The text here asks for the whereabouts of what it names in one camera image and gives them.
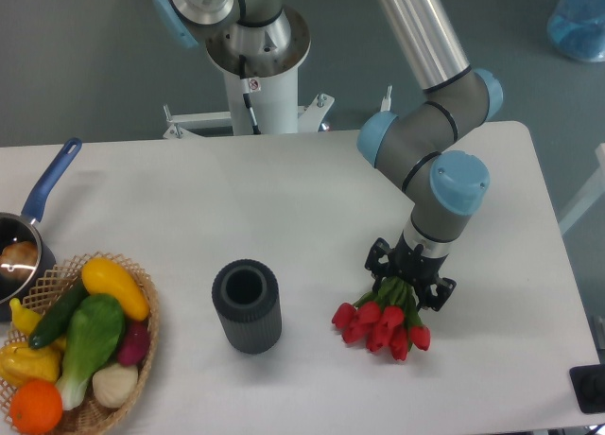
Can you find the orange fruit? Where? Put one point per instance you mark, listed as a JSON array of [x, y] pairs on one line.
[[36, 408]]

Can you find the green bok choy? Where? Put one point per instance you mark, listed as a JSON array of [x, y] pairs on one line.
[[92, 336]]

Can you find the brown bread roll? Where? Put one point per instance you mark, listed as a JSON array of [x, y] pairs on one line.
[[19, 260]]

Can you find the white frame at right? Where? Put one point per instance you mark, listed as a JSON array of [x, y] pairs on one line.
[[589, 193]]

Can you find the dark green cucumber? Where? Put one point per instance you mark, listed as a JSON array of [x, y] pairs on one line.
[[56, 319]]

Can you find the yellow squash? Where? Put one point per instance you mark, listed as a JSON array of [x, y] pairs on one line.
[[102, 275]]

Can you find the red tulip bouquet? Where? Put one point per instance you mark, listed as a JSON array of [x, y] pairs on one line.
[[385, 318]]

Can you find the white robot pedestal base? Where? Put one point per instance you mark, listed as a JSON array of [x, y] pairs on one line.
[[257, 105]]

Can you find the blue handled saucepan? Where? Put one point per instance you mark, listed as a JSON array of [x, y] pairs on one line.
[[24, 226]]

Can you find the blue plastic bag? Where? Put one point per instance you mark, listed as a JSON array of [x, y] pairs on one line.
[[576, 29]]

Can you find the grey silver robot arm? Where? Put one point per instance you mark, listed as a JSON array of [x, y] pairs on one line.
[[259, 45]]

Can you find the white garlic bulb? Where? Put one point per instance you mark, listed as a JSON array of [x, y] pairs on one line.
[[113, 385]]

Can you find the small yellow banana pepper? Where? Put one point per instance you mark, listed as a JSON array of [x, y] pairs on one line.
[[24, 319]]

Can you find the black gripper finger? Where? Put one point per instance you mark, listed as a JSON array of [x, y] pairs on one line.
[[434, 295], [377, 262]]

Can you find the dark grey ribbed vase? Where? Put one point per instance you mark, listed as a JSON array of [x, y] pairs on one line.
[[245, 294]]

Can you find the black device at edge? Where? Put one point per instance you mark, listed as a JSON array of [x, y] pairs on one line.
[[588, 385]]

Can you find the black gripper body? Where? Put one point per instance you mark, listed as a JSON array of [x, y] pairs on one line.
[[418, 258]]

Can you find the yellow bumpy gourd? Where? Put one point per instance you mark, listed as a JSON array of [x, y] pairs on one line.
[[20, 364]]

